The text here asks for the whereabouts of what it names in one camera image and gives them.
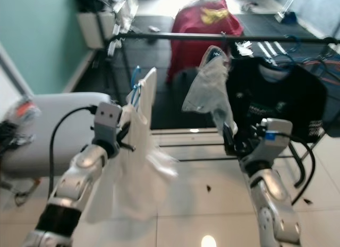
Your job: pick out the black printed sports jersey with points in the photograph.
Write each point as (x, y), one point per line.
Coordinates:
(271, 98)

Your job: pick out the dark floor mat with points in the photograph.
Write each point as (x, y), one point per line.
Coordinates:
(260, 26)

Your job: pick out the small black floor scrap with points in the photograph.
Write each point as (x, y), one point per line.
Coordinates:
(209, 188)
(308, 202)

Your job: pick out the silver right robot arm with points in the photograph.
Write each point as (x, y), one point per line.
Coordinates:
(276, 210)

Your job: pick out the light grey garment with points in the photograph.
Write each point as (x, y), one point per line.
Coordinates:
(212, 90)

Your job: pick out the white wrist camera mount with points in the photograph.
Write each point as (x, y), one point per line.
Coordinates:
(276, 129)
(109, 117)

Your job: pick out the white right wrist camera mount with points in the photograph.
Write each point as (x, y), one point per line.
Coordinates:
(276, 129)

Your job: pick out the white low cabinet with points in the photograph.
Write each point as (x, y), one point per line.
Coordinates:
(95, 30)

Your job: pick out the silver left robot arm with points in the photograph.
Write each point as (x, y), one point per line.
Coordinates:
(79, 183)

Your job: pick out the red garment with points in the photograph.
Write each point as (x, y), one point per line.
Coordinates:
(191, 29)

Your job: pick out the black metal clothes rack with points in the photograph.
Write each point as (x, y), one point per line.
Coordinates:
(154, 37)

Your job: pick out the black bag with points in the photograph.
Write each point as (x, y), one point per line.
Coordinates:
(90, 0)

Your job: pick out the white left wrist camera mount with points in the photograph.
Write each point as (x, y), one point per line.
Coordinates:
(109, 117)

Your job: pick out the white garment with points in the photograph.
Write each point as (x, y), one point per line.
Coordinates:
(141, 167)

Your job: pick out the blue plastic clothes hanger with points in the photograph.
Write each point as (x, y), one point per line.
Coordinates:
(134, 87)

